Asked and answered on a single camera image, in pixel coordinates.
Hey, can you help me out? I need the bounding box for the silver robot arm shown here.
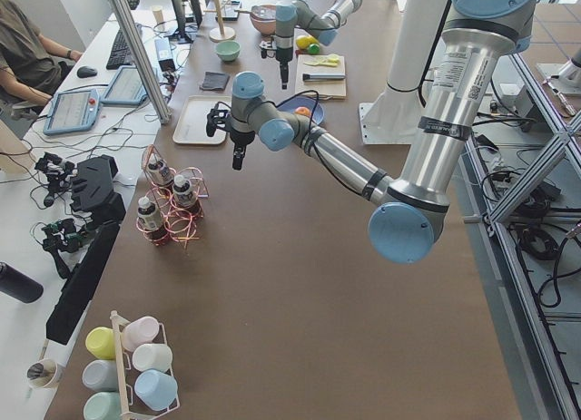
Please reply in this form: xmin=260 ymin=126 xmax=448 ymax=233
xmin=274 ymin=0 xmax=362 ymax=90
xmin=225 ymin=0 xmax=536 ymax=263

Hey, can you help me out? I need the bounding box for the yellow lemon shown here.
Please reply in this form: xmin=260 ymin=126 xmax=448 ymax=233
xmin=295 ymin=34 xmax=319 ymax=50

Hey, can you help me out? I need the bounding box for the aluminium frame post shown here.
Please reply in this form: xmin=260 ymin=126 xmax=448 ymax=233
xmin=108 ymin=0 xmax=171 ymax=124

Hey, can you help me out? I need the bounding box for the white cup rack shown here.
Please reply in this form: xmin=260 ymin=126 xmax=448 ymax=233
xmin=110 ymin=310 xmax=181 ymax=419

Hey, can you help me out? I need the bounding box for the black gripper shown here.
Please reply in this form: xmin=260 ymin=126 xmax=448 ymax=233
xmin=276 ymin=48 xmax=291 ymax=90
xmin=230 ymin=129 xmax=252 ymax=170

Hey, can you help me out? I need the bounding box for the grey folded cloth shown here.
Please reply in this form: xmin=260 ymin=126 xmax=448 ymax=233
xmin=200 ymin=71 xmax=230 ymax=92

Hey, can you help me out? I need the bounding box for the mint green bowl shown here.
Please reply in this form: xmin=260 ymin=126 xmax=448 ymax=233
xmin=215 ymin=40 xmax=241 ymax=63

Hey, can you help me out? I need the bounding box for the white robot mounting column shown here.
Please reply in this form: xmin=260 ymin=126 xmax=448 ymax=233
xmin=359 ymin=0 xmax=449 ymax=145

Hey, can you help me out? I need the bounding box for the blue round plate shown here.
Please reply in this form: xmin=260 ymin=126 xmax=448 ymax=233
xmin=277 ymin=95 xmax=325 ymax=124

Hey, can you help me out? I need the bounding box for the copper wire bottle rack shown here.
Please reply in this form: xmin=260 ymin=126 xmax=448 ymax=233
xmin=135 ymin=145 xmax=209 ymax=247

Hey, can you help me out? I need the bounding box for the seated person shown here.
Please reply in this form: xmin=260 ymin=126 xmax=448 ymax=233
xmin=1 ymin=0 xmax=83 ymax=108

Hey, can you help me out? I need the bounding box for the wooden cup tree stand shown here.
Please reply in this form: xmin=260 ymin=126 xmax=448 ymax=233
xmin=209 ymin=0 xmax=236 ymax=44

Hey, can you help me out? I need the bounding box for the orange fruit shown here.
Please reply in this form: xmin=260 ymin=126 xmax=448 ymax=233
xmin=294 ymin=106 xmax=311 ymax=117

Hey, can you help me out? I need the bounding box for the blue teach pendant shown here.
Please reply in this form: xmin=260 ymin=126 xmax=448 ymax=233
xmin=43 ymin=89 xmax=100 ymax=135
xmin=101 ymin=65 xmax=147 ymax=106

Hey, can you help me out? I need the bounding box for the pink plastic cup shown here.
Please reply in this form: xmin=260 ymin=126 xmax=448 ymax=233
xmin=121 ymin=316 xmax=159 ymax=352

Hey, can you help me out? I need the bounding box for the grey plastic cup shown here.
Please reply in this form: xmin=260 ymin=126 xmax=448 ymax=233
xmin=82 ymin=359 xmax=118 ymax=392

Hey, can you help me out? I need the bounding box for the wooden cutting board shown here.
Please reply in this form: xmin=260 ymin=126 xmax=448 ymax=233
xmin=295 ymin=54 xmax=347 ymax=99

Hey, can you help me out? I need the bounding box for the dark sauce bottle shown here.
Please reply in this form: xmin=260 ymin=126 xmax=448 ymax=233
xmin=137 ymin=196 xmax=166 ymax=241
xmin=146 ymin=157 xmax=173 ymax=188
xmin=172 ymin=174 xmax=200 ymax=213

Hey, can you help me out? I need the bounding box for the cream plastic tray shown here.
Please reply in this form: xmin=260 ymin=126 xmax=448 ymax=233
xmin=172 ymin=95 xmax=230 ymax=146

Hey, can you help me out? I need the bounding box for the black water bottle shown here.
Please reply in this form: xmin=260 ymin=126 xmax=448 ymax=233
xmin=0 ymin=262 xmax=44 ymax=304

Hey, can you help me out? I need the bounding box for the blue plastic cup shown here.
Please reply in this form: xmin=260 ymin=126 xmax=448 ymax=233
xmin=134 ymin=369 xmax=178 ymax=411

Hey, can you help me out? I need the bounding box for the black keyboard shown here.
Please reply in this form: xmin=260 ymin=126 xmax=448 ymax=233
xmin=105 ymin=29 xmax=133 ymax=70

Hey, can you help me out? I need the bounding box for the black computer mouse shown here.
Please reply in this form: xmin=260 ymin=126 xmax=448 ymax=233
xmin=76 ymin=65 xmax=98 ymax=79

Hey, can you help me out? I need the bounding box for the yellow plastic cup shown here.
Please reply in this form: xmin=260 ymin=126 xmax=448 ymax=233
xmin=85 ymin=327 xmax=115 ymax=360

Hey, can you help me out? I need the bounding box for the white plastic cup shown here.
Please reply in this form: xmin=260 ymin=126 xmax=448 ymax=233
xmin=132 ymin=343 xmax=173 ymax=373

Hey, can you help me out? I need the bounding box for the mint plastic cup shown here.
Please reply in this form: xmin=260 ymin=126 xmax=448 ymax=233
xmin=83 ymin=392 xmax=121 ymax=420

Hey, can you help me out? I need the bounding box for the pink bowl with ice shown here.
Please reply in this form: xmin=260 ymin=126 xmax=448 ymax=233
xmin=250 ymin=4 xmax=276 ymax=35

